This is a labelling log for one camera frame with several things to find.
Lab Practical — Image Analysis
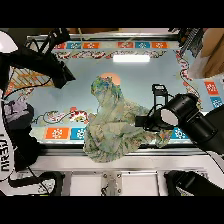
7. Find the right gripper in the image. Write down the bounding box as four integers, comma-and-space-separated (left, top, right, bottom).
134, 114, 158, 132

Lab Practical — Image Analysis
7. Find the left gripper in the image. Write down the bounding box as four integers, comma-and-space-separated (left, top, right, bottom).
49, 61, 76, 90

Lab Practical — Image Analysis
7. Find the green blue floral garment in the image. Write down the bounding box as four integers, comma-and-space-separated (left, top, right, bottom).
82, 75, 174, 164

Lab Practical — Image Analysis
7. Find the brown clothes hanger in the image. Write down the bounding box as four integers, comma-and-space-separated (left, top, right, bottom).
9, 65, 56, 88

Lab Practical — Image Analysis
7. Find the bunch of black hangers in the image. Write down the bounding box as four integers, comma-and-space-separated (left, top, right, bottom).
177, 28, 205, 58

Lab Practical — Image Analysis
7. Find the grey garment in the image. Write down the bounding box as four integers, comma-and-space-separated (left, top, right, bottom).
2, 99, 35, 132

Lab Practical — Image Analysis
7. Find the black garment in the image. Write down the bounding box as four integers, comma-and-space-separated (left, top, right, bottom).
13, 129, 43, 172

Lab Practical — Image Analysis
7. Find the cardboard box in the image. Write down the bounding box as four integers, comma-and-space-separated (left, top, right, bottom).
199, 28, 224, 78

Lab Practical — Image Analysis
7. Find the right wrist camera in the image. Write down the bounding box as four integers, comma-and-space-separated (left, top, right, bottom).
151, 83, 169, 108

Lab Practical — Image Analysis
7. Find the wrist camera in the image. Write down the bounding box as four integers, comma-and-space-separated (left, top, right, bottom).
33, 28, 72, 54
151, 83, 169, 108

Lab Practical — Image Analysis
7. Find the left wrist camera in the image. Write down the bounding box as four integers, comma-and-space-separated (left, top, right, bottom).
33, 28, 72, 54

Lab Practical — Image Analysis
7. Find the silver frame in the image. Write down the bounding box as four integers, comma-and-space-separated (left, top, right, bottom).
16, 31, 224, 197

